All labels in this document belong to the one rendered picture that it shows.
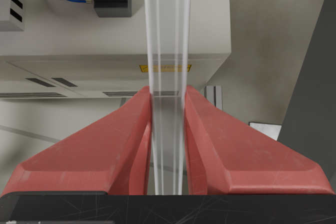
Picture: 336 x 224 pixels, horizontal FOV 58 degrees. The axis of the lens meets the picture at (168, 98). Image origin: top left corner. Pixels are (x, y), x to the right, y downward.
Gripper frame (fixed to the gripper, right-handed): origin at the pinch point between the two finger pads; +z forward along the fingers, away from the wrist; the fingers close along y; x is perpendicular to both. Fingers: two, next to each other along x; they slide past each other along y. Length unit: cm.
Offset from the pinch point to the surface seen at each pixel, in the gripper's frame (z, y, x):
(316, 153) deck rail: 1.7, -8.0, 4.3
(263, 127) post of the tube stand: 69, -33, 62
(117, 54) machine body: 30.9, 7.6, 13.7
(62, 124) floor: 71, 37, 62
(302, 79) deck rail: 5.3, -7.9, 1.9
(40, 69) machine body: 36.8, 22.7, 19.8
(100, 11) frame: 32.7, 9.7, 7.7
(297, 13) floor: 98, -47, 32
